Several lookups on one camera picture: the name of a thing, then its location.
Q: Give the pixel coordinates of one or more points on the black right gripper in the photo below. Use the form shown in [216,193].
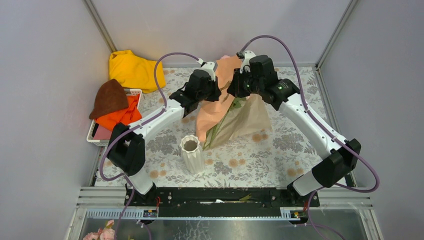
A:
[234,88]

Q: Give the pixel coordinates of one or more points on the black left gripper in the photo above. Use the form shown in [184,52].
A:
[215,92]

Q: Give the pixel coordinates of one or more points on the flower bouquet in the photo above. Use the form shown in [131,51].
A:
[217,121]

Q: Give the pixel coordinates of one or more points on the beige kraft wrapping paper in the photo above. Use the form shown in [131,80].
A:
[245,116]

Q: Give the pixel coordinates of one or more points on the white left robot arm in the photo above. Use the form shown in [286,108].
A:
[127,145]

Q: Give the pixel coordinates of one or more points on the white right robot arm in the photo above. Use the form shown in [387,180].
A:
[337,153]

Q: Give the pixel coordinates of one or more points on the white ribbed vase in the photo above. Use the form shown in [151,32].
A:
[192,154]

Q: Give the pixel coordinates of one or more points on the pink artificial flowers at bottom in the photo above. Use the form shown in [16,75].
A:
[106,233]

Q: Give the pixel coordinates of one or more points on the white plastic basket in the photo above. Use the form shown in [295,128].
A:
[128,92]

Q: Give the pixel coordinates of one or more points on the yellow cloth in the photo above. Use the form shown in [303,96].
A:
[134,72]

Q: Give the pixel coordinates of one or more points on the orange cloth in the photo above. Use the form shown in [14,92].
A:
[125,116]

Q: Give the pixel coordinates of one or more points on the floral patterned table mat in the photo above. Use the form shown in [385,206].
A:
[267,158]

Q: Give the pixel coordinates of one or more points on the brown cloth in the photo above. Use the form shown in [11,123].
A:
[111,97]

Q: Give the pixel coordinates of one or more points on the pink cloth in basket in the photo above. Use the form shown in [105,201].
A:
[100,133]

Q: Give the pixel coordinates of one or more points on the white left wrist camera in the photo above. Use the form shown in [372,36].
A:
[210,67]

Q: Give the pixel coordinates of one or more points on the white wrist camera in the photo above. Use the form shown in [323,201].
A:
[245,56]
[210,67]

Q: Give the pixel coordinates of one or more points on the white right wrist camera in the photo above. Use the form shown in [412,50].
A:
[245,56]

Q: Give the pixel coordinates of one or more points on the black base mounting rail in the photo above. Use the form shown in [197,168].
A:
[219,202]

